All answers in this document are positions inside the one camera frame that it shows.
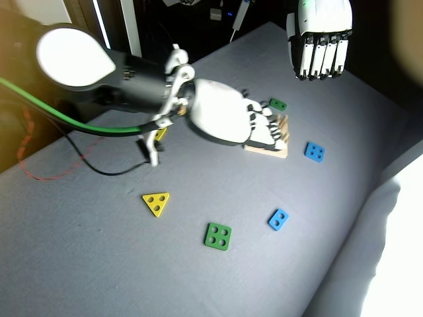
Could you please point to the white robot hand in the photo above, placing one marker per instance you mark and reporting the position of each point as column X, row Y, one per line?
column 218, row 109
column 324, row 16

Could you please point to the green two-hole block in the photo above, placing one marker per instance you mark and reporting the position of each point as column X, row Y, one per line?
column 279, row 105

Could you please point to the yellow wooden block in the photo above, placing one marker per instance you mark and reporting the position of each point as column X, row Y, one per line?
column 162, row 134

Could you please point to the wooden peg board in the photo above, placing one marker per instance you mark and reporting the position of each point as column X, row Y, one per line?
column 267, row 153

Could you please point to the blue four-hole block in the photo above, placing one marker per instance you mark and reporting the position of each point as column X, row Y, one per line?
column 314, row 152

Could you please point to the yellow three-hole triangle block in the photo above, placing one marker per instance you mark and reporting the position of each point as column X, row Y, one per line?
column 156, row 201

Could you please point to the blue two-hole block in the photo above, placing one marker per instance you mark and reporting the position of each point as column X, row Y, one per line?
column 279, row 220

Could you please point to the green four-hole block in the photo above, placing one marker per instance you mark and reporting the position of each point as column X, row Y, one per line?
column 218, row 236

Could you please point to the grey table cloth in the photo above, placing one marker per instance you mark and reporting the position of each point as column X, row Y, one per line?
column 132, row 264

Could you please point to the white backdrop cloth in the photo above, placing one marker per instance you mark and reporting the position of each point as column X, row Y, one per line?
column 396, row 247

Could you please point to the white vertical frame post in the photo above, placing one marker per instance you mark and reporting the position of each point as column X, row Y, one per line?
column 130, row 26
column 100, row 23

